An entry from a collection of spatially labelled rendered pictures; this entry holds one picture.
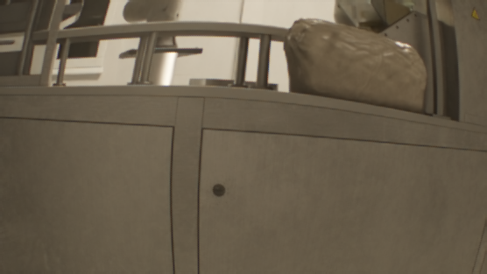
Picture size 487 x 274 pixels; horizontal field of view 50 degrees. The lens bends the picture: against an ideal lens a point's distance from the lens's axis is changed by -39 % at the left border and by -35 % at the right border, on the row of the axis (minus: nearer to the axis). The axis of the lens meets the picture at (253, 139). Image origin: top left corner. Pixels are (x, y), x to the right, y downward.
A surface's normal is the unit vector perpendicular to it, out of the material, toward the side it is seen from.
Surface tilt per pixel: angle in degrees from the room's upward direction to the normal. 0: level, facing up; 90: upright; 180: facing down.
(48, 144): 90
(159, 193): 90
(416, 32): 90
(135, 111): 90
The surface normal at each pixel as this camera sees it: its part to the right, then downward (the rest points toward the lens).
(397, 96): 0.33, 0.11
